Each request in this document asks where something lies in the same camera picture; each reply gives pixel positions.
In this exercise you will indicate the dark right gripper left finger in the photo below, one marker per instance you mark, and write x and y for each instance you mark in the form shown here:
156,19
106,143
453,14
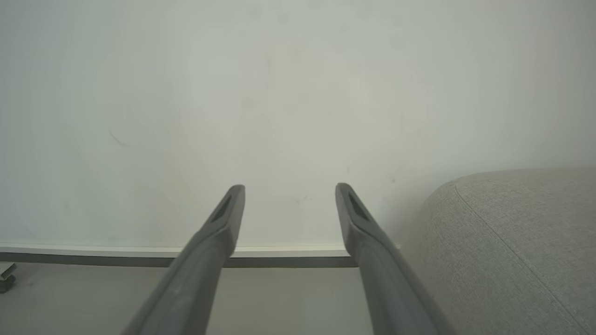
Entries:
195,279

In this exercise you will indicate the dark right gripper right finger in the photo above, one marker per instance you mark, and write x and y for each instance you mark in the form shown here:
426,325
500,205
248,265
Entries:
386,279

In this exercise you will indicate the grey fabric sofa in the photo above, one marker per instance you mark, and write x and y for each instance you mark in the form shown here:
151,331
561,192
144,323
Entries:
512,260

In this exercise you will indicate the small grey metal bracket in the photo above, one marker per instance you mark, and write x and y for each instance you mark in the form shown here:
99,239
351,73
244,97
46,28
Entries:
5,271

